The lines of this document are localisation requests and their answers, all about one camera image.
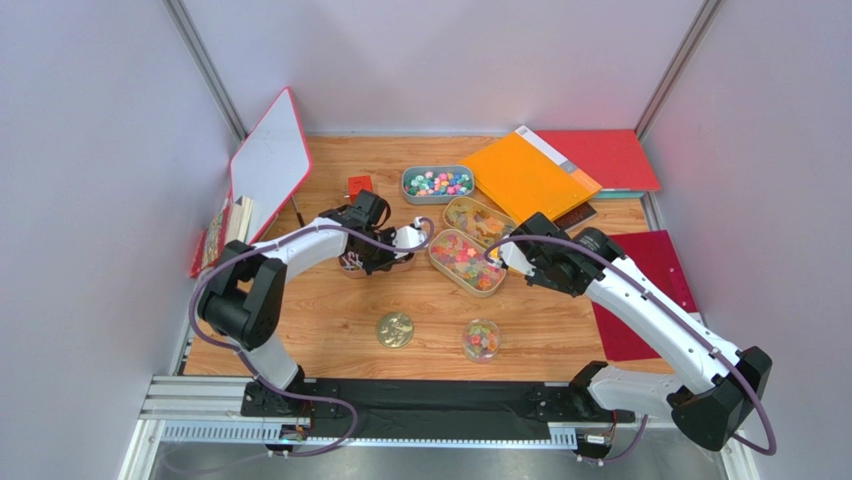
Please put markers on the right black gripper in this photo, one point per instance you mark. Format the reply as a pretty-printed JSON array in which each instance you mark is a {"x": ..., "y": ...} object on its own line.
[{"x": 539, "y": 267}]

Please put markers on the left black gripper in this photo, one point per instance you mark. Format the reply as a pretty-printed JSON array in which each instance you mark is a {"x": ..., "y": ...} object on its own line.
[{"x": 369, "y": 265}]

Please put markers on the gold round lid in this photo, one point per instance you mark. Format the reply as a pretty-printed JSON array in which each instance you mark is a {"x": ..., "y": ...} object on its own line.
[{"x": 394, "y": 330}]

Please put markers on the beige tray of star candies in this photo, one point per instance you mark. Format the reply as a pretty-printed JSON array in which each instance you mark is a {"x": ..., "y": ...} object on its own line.
[{"x": 462, "y": 260}]

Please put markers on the grey tray of round candies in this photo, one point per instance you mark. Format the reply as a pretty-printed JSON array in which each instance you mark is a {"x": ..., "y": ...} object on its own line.
[{"x": 431, "y": 185}]

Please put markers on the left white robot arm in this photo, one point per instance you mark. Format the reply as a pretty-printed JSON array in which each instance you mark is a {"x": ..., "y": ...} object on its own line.
[{"x": 241, "y": 298}]

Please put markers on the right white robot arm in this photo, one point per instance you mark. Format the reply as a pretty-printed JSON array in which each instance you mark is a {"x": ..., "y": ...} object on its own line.
[{"x": 715, "y": 390}]

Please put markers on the beige tray of popsicle candies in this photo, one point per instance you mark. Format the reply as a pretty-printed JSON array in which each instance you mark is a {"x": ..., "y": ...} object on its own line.
[{"x": 478, "y": 221}]

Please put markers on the red cube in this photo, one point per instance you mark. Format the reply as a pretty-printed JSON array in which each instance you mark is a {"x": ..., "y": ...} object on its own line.
[{"x": 356, "y": 184}]

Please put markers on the metal board stand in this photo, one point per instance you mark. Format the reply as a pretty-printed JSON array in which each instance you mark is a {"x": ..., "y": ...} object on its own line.
[{"x": 298, "y": 212}]

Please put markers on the teal book under folder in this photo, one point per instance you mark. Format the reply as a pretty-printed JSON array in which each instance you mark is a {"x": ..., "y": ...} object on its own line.
[{"x": 619, "y": 194}]

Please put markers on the orange folder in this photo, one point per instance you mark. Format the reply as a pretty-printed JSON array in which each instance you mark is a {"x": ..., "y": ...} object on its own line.
[{"x": 523, "y": 175}]

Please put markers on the dark red folder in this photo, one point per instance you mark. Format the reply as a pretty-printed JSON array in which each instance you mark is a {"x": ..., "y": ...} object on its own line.
[{"x": 655, "y": 255}]

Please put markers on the clear glass jar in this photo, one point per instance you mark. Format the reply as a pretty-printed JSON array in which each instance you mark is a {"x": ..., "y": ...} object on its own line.
[{"x": 481, "y": 340}]

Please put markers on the red folder at back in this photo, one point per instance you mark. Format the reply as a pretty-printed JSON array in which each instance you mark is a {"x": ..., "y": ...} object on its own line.
[{"x": 614, "y": 158}]

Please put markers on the stack of books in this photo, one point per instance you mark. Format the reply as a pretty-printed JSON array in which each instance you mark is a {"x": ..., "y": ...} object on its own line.
[{"x": 231, "y": 223}]

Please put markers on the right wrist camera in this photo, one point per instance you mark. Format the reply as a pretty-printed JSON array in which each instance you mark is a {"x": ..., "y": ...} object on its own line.
[{"x": 512, "y": 258}]

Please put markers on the white board with red frame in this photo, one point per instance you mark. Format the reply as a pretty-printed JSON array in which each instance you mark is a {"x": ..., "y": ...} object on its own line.
[{"x": 271, "y": 163}]

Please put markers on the aluminium rail frame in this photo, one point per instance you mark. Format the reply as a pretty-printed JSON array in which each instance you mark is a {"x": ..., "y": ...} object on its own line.
[{"x": 191, "y": 427}]

